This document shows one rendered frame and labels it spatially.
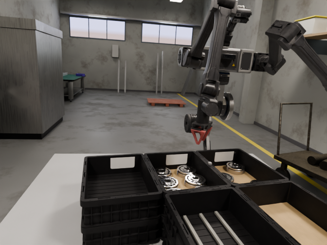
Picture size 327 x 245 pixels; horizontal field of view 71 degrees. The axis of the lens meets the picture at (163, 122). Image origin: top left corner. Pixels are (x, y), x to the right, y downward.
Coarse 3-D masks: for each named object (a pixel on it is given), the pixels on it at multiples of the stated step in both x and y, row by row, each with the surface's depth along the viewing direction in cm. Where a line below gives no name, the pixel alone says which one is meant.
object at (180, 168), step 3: (183, 165) 128; (186, 165) 128; (180, 168) 124; (192, 168) 125; (180, 171) 121; (183, 171) 121; (186, 171) 121; (189, 171) 122; (192, 171) 122; (195, 171) 122; (186, 174) 119; (189, 174) 119
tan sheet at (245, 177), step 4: (220, 168) 135; (224, 168) 135; (224, 172) 130; (228, 172) 131; (244, 172) 132; (236, 176) 126; (240, 176) 126; (244, 176) 127; (248, 176) 127; (252, 176) 127; (236, 180) 122; (240, 180) 122; (244, 180) 122; (248, 180) 122
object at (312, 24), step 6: (306, 18) 347; (312, 18) 335; (318, 18) 332; (324, 18) 333; (306, 24) 347; (312, 24) 335; (318, 24) 334; (324, 24) 335; (306, 30) 347; (312, 30) 336; (318, 30) 336; (324, 30) 337
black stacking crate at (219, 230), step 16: (208, 192) 91; (224, 192) 93; (176, 208) 89; (192, 208) 91; (208, 208) 93; (224, 208) 96; (240, 208) 88; (192, 224) 86; (240, 224) 88; (256, 224) 80; (176, 240) 76; (208, 240) 79; (224, 240) 79; (240, 240) 80; (256, 240) 80; (272, 240) 72
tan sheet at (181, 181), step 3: (171, 171) 127; (174, 171) 128; (171, 174) 124; (174, 174) 124; (174, 177) 121; (177, 177) 121; (180, 177) 121; (180, 180) 118; (183, 180) 118; (180, 183) 115; (183, 183) 115; (180, 186) 112; (183, 186) 113
